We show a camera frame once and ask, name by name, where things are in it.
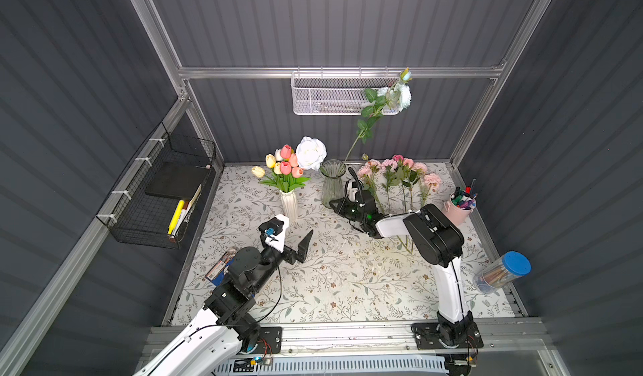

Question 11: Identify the clear ribbed glass vase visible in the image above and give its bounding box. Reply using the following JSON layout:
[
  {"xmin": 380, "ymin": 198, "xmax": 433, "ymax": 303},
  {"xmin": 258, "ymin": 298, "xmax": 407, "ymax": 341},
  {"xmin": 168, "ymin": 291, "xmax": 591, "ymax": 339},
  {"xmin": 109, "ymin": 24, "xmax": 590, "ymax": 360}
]
[{"xmin": 319, "ymin": 159, "xmax": 347, "ymax": 208}]

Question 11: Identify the pink peony stem with bud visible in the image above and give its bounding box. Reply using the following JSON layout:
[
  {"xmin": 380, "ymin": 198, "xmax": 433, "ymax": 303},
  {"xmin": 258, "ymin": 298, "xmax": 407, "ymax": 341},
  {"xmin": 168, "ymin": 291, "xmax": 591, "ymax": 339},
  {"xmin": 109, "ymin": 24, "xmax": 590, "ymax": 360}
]
[{"xmin": 358, "ymin": 153, "xmax": 384, "ymax": 213}]

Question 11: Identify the light blue rose stem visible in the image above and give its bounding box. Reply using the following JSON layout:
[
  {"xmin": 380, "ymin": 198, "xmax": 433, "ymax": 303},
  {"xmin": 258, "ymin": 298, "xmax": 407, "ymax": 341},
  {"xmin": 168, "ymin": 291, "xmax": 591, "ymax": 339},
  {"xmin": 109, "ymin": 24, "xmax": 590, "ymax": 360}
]
[{"xmin": 343, "ymin": 68, "xmax": 412, "ymax": 162}]

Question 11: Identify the black wire wall basket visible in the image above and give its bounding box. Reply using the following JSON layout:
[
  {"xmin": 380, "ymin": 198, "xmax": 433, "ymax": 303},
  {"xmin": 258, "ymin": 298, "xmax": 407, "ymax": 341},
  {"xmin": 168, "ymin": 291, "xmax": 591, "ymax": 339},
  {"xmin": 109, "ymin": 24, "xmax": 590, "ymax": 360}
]
[{"xmin": 97, "ymin": 127, "xmax": 216, "ymax": 250}]

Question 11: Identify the black notebook in basket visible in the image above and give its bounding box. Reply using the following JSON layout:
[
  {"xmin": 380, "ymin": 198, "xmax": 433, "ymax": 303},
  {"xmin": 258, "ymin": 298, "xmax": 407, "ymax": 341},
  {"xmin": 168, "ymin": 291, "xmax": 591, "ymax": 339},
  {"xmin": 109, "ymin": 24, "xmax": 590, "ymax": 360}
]
[{"xmin": 145, "ymin": 162, "xmax": 209, "ymax": 200}]

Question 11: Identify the white ribbed ceramic vase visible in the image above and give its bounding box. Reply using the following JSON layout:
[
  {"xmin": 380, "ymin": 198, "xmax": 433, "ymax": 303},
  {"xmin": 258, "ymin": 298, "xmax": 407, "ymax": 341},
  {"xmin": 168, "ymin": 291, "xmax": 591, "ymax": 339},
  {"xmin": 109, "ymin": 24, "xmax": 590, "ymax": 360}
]
[{"xmin": 280, "ymin": 191, "xmax": 298, "ymax": 222}]

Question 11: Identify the pale pink rose stem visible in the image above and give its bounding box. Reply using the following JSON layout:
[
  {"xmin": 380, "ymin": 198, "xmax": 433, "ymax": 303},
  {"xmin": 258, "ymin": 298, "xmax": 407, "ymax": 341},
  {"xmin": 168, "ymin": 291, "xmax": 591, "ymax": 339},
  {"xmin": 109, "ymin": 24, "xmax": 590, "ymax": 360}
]
[{"xmin": 420, "ymin": 173, "xmax": 442, "ymax": 206}]

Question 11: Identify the tulip bouquet pink and yellow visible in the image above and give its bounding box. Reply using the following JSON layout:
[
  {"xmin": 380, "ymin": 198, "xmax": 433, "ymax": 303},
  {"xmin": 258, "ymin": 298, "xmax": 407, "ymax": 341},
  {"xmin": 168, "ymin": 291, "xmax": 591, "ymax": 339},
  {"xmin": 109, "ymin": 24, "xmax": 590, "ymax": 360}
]
[{"xmin": 251, "ymin": 145, "xmax": 310, "ymax": 193}]

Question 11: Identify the hot pink rose stem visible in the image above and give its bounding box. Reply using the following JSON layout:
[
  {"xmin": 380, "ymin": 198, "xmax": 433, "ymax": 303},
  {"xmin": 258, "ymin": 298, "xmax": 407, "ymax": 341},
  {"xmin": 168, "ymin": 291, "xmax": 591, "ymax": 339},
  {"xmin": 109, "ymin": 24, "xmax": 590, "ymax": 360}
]
[{"xmin": 393, "ymin": 154, "xmax": 407, "ymax": 210}]

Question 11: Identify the white rose stem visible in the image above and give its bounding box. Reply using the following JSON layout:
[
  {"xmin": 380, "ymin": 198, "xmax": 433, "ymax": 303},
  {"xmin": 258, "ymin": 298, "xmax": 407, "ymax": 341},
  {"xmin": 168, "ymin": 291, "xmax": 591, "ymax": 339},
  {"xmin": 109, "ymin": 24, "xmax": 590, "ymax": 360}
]
[{"xmin": 296, "ymin": 136, "xmax": 327, "ymax": 171}]

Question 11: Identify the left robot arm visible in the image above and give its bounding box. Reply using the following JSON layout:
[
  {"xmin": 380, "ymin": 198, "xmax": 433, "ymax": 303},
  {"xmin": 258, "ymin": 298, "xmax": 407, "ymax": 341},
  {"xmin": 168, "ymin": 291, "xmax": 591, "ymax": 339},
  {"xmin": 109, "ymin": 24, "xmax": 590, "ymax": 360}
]
[{"xmin": 137, "ymin": 214, "xmax": 314, "ymax": 375}]

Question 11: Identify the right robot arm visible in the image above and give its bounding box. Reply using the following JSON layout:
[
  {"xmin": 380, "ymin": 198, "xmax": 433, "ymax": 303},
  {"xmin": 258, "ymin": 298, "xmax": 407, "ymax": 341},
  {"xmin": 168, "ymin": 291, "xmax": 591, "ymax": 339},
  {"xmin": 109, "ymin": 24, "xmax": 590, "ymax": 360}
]
[{"xmin": 329, "ymin": 168, "xmax": 483, "ymax": 349}]

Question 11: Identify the white mesh wall basket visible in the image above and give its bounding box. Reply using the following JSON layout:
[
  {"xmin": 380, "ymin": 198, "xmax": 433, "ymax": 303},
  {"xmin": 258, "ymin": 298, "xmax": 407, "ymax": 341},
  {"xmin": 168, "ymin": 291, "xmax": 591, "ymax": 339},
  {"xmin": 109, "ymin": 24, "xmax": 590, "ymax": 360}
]
[{"xmin": 291, "ymin": 69, "xmax": 402, "ymax": 116}]

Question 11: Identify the pink carnation stem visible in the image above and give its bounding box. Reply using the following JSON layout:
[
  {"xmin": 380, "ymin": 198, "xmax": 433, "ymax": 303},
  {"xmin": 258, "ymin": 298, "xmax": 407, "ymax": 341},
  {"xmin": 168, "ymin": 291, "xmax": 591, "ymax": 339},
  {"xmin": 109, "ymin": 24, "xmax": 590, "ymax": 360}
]
[{"xmin": 380, "ymin": 156, "xmax": 400, "ymax": 209}]

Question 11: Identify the clear jar blue lid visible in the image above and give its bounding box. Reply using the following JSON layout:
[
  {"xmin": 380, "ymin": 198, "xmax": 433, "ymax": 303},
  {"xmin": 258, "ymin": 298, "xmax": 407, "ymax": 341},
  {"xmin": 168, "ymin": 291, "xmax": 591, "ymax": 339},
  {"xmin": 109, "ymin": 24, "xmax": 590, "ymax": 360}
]
[{"xmin": 473, "ymin": 251, "xmax": 532, "ymax": 294}]

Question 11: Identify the blue illustrated book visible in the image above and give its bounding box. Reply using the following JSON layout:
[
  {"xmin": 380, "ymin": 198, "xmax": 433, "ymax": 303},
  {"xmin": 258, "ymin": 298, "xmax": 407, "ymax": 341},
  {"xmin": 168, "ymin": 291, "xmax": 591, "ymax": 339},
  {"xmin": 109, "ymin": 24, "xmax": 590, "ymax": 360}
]
[{"xmin": 204, "ymin": 248, "xmax": 238, "ymax": 287}]

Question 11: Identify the yellow marker in basket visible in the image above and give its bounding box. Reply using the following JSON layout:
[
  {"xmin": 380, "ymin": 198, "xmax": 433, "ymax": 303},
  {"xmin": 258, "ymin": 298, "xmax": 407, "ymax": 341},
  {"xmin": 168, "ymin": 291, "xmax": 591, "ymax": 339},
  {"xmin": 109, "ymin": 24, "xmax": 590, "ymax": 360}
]
[{"xmin": 167, "ymin": 200, "xmax": 186, "ymax": 235}]

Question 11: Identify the large pink rose stem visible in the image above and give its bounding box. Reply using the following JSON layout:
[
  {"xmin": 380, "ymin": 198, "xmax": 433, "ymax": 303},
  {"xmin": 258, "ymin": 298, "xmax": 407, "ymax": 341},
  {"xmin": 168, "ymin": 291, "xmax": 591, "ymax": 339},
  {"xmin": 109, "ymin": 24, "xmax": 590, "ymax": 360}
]
[{"xmin": 404, "ymin": 158, "xmax": 428, "ymax": 213}]

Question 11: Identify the pink pen bucket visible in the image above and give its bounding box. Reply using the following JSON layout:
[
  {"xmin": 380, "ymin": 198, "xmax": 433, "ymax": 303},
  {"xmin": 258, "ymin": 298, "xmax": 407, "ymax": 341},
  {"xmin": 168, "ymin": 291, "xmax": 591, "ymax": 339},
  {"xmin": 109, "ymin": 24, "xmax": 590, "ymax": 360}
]
[{"xmin": 442, "ymin": 179, "xmax": 477, "ymax": 227}]

